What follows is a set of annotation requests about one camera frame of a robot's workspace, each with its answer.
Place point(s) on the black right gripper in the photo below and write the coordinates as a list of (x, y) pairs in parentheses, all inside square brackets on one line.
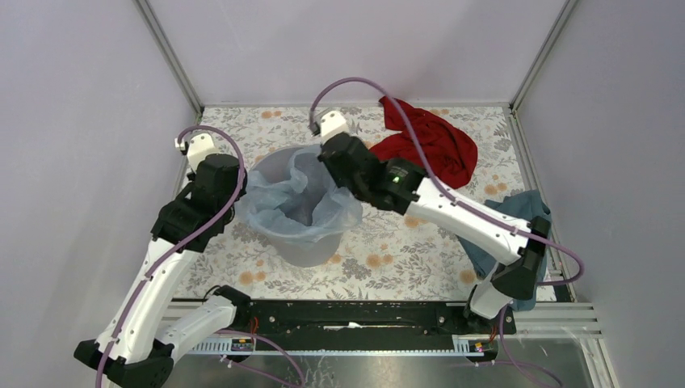
[(330, 170)]

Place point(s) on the light blue plastic trash bag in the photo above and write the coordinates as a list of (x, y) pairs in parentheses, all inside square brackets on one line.
[(291, 196)]

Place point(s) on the grey plastic trash bin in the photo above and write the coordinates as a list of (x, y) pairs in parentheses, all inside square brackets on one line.
[(316, 255)]

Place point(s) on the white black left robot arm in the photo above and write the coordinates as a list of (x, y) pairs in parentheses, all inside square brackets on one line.
[(132, 351)]

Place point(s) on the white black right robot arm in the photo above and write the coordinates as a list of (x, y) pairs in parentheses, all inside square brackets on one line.
[(402, 187)]

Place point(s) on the floral patterned table mat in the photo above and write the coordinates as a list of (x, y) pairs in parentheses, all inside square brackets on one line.
[(387, 256)]

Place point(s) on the red cloth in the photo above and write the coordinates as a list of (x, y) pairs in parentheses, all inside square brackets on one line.
[(451, 153)]

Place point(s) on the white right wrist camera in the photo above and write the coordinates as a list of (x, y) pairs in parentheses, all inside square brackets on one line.
[(329, 124)]

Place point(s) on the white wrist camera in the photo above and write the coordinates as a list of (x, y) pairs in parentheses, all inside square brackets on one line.
[(197, 149), (329, 124)]

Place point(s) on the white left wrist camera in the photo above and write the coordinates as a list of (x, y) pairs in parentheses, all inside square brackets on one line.
[(197, 149)]

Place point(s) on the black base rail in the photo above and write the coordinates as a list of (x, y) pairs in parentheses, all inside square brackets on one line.
[(315, 321)]

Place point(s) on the white slotted cable duct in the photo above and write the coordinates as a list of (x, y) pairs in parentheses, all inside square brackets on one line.
[(449, 345)]

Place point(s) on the left aluminium frame post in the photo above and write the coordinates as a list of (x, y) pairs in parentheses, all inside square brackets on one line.
[(152, 22)]

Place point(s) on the aluminium frame post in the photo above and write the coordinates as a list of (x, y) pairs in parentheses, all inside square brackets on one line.
[(152, 22), (554, 33)]

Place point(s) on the right aluminium frame post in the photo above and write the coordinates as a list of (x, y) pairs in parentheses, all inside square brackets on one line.
[(554, 33)]

